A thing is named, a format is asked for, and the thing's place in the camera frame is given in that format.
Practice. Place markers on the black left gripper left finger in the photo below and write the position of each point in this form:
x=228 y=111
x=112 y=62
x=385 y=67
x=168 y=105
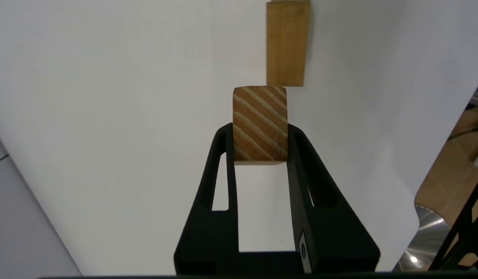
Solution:
x=208 y=236

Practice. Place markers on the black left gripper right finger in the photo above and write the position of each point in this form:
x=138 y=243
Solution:
x=336 y=240

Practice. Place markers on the triangular wooden building block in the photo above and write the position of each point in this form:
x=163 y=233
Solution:
x=260 y=124

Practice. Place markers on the rectangular wooden building block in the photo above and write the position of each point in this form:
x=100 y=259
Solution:
x=287 y=42

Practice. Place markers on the round silver metal disc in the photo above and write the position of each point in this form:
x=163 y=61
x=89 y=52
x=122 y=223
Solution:
x=427 y=240

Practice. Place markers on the black metal frame struts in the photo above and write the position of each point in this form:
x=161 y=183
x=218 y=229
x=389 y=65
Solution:
x=463 y=228

